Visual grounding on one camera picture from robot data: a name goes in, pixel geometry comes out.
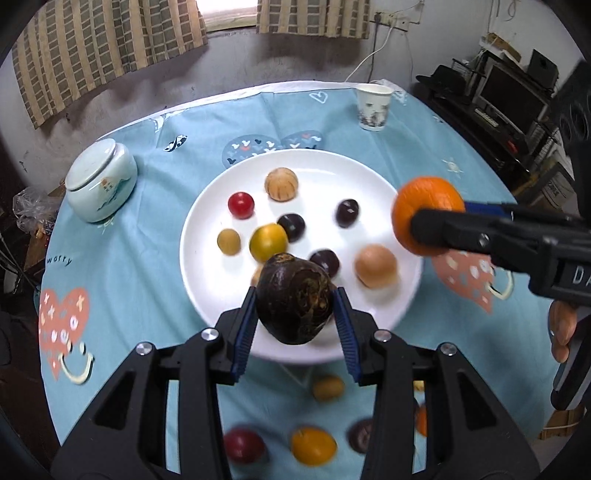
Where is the window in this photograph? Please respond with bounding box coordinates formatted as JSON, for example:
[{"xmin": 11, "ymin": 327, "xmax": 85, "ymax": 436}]
[{"xmin": 198, "ymin": 0, "xmax": 258, "ymax": 33}]

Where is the black loudspeaker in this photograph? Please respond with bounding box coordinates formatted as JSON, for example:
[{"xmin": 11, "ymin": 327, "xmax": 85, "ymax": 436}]
[{"xmin": 551, "ymin": 60, "xmax": 591, "ymax": 213}]

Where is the pale tan round fruit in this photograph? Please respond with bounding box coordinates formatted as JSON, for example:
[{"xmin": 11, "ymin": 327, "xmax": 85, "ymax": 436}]
[{"xmin": 355, "ymin": 244, "xmax": 399, "ymax": 289}]

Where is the clear plastic bag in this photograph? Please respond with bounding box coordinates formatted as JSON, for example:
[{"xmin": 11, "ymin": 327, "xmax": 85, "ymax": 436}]
[{"xmin": 13, "ymin": 187, "xmax": 63, "ymax": 236}]

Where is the person's right hand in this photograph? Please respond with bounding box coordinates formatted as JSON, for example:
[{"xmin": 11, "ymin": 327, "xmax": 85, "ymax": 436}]
[{"xmin": 549, "ymin": 302, "xmax": 575, "ymax": 365}]

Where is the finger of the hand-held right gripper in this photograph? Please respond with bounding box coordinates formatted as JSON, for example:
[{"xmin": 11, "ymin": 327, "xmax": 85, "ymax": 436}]
[
  {"xmin": 410, "ymin": 208, "xmax": 560, "ymax": 278},
  {"xmin": 463, "ymin": 201, "xmax": 591, "ymax": 244}
]

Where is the white power strip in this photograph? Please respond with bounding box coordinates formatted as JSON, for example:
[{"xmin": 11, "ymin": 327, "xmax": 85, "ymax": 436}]
[{"xmin": 373, "ymin": 11, "xmax": 409, "ymax": 32}]

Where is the striped tan pepino melon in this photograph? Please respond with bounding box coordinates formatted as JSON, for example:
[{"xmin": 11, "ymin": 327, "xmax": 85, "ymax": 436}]
[{"xmin": 264, "ymin": 168, "xmax": 299, "ymax": 203}]

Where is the dark brown elongated fruit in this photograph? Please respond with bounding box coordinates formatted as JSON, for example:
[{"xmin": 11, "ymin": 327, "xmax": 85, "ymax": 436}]
[{"xmin": 255, "ymin": 252, "xmax": 337, "ymax": 346}]

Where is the orange-yellow plum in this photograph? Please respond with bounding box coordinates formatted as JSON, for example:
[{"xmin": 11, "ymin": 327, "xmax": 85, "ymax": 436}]
[{"xmin": 290, "ymin": 427, "xmax": 338, "ymax": 466}]

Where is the black television stand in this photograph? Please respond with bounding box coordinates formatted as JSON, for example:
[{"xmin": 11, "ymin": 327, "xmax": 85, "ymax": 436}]
[{"xmin": 416, "ymin": 74, "xmax": 568, "ymax": 185}]

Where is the black television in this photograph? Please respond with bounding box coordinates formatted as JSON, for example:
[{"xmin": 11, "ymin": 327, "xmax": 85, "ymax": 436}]
[{"xmin": 480, "ymin": 62, "xmax": 550, "ymax": 134}]

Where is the yellow-green plum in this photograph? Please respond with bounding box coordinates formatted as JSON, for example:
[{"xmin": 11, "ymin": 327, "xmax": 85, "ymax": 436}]
[{"xmin": 249, "ymin": 223, "xmax": 290, "ymax": 261}]

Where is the wooden board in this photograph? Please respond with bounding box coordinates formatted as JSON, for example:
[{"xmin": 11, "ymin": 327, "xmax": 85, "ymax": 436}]
[{"xmin": 538, "ymin": 406, "xmax": 583, "ymax": 444}]

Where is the printed paper cup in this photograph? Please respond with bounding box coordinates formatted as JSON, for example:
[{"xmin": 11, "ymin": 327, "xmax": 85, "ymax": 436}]
[{"xmin": 355, "ymin": 84, "xmax": 393, "ymax": 133}]

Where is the dark purple plum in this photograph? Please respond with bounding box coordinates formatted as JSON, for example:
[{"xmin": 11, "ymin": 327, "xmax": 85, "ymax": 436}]
[
  {"xmin": 335, "ymin": 199, "xmax": 360, "ymax": 228},
  {"xmin": 276, "ymin": 213, "xmax": 306, "ymax": 243},
  {"xmin": 308, "ymin": 249, "xmax": 341, "ymax": 278}
]

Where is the ceramic jar lid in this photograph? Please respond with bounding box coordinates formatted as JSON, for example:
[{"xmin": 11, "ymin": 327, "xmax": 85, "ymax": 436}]
[{"xmin": 65, "ymin": 140, "xmax": 118, "ymax": 192}]

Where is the black cloth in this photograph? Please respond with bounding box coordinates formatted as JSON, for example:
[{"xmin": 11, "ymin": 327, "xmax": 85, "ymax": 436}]
[{"xmin": 416, "ymin": 65, "xmax": 467, "ymax": 93}]

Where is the pale celadon ceramic jar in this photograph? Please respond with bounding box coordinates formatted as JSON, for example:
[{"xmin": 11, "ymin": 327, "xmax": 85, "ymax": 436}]
[{"xmin": 67, "ymin": 145, "xmax": 138, "ymax": 224}]

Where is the beige checked curtain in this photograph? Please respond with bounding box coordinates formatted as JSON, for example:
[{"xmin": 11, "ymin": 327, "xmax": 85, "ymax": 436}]
[
  {"xmin": 11, "ymin": 0, "xmax": 209, "ymax": 131},
  {"xmin": 256, "ymin": 0, "xmax": 371, "ymax": 40}
]

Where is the cardboard box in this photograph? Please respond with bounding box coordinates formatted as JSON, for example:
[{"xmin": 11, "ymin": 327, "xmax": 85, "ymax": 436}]
[{"xmin": 478, "ymin": 32, "xmax": 522, "ymax": 63}]

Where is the red plum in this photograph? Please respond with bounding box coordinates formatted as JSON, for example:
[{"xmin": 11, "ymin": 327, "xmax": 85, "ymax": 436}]
[{"xmin": 223, "ymin": 427, "xmax": 267, "ymax": 465}]

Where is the small brown fruit on tablecloth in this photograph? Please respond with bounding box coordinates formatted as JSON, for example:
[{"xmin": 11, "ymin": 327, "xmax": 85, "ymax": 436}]
[{"xmin": 312, "ymin": 375, "xmax": 345, "ymax": 401}]

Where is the white cable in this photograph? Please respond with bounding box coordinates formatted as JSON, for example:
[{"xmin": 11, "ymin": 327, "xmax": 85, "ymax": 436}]
[{"xmin": 344, "ymin": 21, "xmax": 402, "ymax": 83}]

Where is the small green jujube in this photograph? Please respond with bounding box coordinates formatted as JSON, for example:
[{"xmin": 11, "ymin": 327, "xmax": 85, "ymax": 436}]
[{"xmin": 217, "ymin": 229, "xmax": 241, "ymax": 256}]

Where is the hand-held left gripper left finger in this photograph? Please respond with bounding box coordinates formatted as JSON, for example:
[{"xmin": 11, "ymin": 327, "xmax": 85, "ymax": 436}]
[{"xmin": 55, "ymin": 286, "xmax": 258, "ymax": 480}]

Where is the white printed carton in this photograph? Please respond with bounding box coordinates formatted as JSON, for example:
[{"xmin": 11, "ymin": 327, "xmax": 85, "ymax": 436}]
[{"xmin": 517, "ymin": 157, "xmax": 575, "ymax": 213}]

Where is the small black box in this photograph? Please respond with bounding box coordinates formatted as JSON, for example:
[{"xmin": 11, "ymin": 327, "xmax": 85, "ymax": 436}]
[{"xmin": 527, "ymin": 48, "xmax": 559, "ymax": 88}]

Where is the white oval plate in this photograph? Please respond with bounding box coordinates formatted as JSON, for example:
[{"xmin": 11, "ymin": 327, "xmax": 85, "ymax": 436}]
[{"xmin": 179, "ymin": 148, "xmax": 424, "ymax": 363}]

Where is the red cherry tomato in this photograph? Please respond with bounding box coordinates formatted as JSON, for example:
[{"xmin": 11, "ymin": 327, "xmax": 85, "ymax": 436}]
[{"xmin": 228, "ymin": 192, "xmax": 256, "ymax": 219}]

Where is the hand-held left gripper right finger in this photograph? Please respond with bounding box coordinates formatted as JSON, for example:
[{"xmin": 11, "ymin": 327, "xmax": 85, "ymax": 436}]
[{"xmin": 335, "ymin": 286, "xmax": 541, "ymax": 480}]

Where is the dark brown passion fruit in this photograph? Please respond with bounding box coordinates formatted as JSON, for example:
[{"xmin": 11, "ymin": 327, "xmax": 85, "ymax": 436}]
[{"xmin": 347, "ymin": 419, "xmax": 375, "ymax": 454}]

